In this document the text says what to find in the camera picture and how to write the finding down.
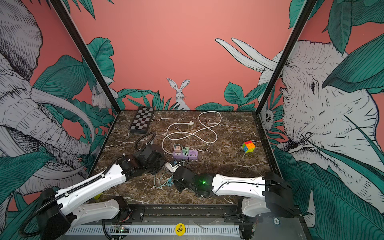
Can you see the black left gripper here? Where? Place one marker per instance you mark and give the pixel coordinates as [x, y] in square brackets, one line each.
[162, 159]

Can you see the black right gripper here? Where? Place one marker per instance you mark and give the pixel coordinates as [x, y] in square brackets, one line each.
[178, 185]

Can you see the pink USB wall charger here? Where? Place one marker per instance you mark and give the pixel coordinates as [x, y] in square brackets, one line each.
[178, 148]

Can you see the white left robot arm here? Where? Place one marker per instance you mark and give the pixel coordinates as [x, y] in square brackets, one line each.
[59, 211]

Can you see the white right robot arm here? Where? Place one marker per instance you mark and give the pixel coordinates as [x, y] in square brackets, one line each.
[261, 195]

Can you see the purple power strip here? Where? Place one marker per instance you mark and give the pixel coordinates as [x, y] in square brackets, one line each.
[192, 155]

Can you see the black white chessboard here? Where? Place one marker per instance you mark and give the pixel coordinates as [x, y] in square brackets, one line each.
[142, 120]

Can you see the yellow round sticker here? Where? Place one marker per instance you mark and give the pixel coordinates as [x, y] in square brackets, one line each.
[180, 229]

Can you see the white ribbed cable duct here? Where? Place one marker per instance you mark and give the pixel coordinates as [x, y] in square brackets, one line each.
[151, 230]

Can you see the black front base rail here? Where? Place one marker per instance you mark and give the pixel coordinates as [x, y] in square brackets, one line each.
[137, 213]

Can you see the black left frame post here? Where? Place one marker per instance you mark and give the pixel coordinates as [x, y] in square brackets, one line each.
[67, 21]

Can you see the black frame post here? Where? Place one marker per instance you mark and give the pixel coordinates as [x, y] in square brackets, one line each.
[299, 25]
[67, 21]

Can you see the black right frame post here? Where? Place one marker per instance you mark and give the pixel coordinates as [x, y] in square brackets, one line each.
[299, 25]

